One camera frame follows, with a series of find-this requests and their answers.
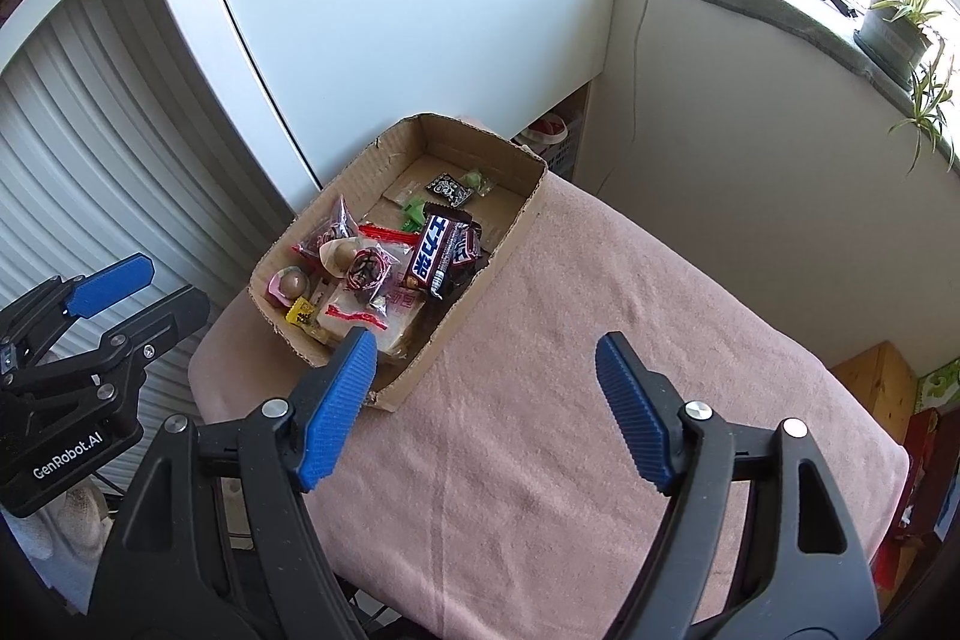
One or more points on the brown cardboard box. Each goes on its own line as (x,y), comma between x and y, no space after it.
(480,149)

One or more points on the white cabinet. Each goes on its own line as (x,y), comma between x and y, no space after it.
(375,10)

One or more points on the green candy packet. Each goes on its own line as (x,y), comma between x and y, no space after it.
(412,212)

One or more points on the brown chocolate bar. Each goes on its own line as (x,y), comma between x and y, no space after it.
(429,257)

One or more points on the pink braised egg pack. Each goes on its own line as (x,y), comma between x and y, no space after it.
(291,284)

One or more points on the pink blanket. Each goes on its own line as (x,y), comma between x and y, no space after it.
(562,280)

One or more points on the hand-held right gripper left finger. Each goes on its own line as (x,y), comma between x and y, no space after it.
(341,407)

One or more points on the clear red-sealed date packet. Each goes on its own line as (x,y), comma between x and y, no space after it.
(330,227)

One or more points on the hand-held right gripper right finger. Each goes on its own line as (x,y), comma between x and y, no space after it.
(630,415)

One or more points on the white plastic basket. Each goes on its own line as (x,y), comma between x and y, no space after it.
(562,149)

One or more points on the red box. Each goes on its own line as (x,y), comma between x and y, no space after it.
(930,460)

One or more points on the wooden stool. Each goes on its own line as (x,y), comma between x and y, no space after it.
(874,385)

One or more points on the white fuzzy cloth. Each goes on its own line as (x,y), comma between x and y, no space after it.
(75,512)

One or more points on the beige braised egg pack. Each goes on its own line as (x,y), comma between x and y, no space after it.
(341,254)

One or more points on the potted spider plant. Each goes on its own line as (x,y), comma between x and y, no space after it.
(892,33)

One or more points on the yellow candy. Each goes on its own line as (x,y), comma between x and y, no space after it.
(302,312)

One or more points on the green printed box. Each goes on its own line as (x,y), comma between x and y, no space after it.
(941,389)

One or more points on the small black white packet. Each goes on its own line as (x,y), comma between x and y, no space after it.
(446,185)

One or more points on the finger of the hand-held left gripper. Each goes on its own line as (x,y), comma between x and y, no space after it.
(172,310)
(112,284)

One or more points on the clear red-sealed plum packet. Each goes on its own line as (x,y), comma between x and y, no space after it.
(367,269)

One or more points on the small brown chocolate packet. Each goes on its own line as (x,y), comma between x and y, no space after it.
(466,246)

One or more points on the sliced bread packet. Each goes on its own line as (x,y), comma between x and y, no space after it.
(401,317)

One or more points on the white ribbed shutter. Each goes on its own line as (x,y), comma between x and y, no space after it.
(112,123)

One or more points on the small green jelly cup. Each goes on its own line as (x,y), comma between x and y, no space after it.
(476,181)

